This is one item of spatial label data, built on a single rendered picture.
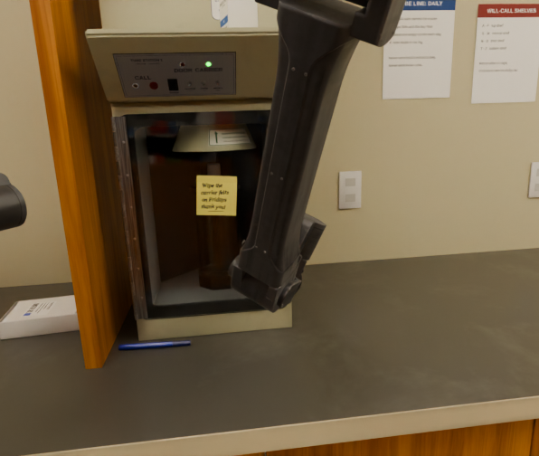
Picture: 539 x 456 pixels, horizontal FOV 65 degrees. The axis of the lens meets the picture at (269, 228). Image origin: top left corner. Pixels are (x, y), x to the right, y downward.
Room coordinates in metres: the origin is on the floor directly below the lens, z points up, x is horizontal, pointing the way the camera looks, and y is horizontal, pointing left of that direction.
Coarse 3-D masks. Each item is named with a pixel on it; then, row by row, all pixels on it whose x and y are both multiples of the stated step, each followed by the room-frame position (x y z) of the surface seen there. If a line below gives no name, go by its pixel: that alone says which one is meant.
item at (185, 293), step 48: (144, 144) 0.79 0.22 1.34; (192, 144) 0.80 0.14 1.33; (240, 144) 0.81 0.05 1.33; (144, 192) 0.79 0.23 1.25; (192, 192) 0.80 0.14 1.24; (240, 192) 0.81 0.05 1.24; (144, 240) 0.79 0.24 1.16; (192, 240) 0.80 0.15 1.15; (240, 240) 0.81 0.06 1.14; (192, 288) 0.80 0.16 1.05
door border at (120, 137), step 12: (120, 120) 0.79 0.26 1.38; (120, 132) 0.79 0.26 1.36; (120, 144) 0.79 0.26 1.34; (120, 156) 0.79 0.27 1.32; (120, 168) 0.78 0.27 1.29; (132, 180) 0.79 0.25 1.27; (120, 192) 0.78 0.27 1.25; (132, 192) 0.79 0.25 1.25; (132, 204) 0.79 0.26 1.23; (132, 216) 0.79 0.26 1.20; (132, 228) 0.79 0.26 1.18; (132, 240) 0.79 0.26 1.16; (132, 252) 0.79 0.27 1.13; (132, 264) 0.79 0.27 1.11; (132, 276) 0.78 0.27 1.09; (144, 288) 0.79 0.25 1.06; (144, 300) 0.79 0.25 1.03; (144, 312) 0.79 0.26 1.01
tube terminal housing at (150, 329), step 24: (120, 0) 0.80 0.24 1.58; (144, 0) 0.80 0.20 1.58; (168, 0) 0.81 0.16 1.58; (192, 0) 0.81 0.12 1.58; (120, 24) 0.80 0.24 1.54; (144, 24) 0.80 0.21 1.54; (168, 24) 0.81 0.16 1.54; (192, 24) 0.81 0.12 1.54; (216, 24) 0.82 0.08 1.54; (264, 24) 0.83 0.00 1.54; (240, 312) 0.82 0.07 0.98; (264, 312) 0.83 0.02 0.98; (288, 312) 0.83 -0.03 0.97; (144, 336) 0.80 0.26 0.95; (168, 336) 0.80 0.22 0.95
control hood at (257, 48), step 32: (96, 32) 0.68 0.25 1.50; (128, 32) 0.69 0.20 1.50; (160, 32) 0.69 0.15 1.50; (192, 32) 0.70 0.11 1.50; (224, 32) 0.71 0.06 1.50; (256, 32) 0.71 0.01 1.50; (96, 64) 0.72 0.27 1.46; (256, 64) 0.75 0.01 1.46; (192, 96) 0.78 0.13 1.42; (224, 96) 0.79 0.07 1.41; (256, 96) 0.80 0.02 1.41
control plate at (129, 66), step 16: (128, 64) 0.72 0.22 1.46; (144, 64) 0.73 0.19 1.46; (160, 64) 0.73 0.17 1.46; (176, 64) 0.73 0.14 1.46; (192, 64) 0.74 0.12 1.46; (224, 64) 0.74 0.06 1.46; (128, 80) 0.74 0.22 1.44; (144, 80) 0.75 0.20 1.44; (160, 80) 0.75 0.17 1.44; (192, 80) 0.76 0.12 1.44; (208, 80) 0.76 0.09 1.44; (224, 80) 0.76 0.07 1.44; (128, 96) 0.77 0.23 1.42; (144, 96) 0.77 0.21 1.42; (160, 96) 0.77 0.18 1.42
